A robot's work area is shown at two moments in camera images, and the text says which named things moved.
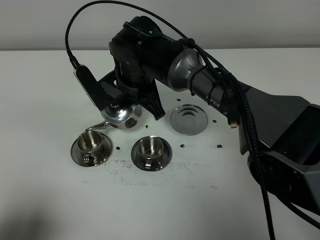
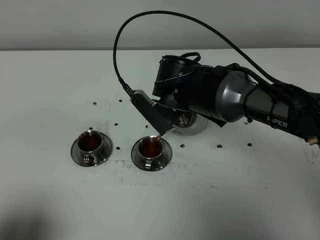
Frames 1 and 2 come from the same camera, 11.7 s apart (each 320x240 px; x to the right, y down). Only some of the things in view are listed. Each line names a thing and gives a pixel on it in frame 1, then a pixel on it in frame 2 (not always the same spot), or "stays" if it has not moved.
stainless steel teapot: [119, 115] -> [189, 123]
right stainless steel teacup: [151, 147] stays
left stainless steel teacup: [89, 141] stays
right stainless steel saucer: [158, 164] stays
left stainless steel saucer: [100, 156] stays
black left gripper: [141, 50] -> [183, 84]
